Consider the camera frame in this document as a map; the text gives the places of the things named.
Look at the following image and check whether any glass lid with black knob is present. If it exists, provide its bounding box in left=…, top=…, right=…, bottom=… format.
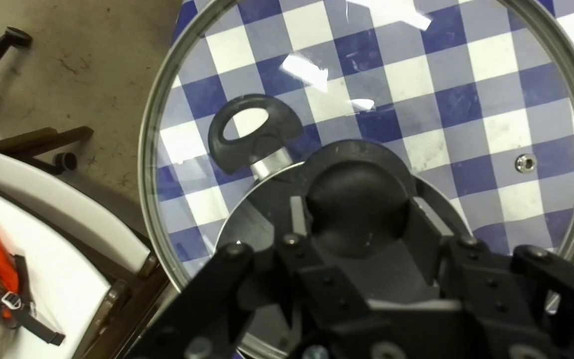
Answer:
left=136, top=0, right=574, bottom=359

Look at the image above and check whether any white curved chair rail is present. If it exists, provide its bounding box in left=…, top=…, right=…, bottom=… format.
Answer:
left=0, top=148, right=153, bottom=275

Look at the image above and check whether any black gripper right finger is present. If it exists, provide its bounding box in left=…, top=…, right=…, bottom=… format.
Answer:
left=407, top=196, right=574, bottom=323

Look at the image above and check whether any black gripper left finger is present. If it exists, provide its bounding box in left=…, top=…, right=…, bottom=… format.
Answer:
left=130, top=194, right=317, bottom=359

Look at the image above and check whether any brown wooden bar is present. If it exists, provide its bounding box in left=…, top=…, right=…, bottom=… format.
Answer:
left=0, top=124, right=96, bottom=176

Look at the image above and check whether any black pot with loop handle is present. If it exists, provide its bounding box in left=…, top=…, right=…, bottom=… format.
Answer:
left=205, top=92, right=476, bottom=355

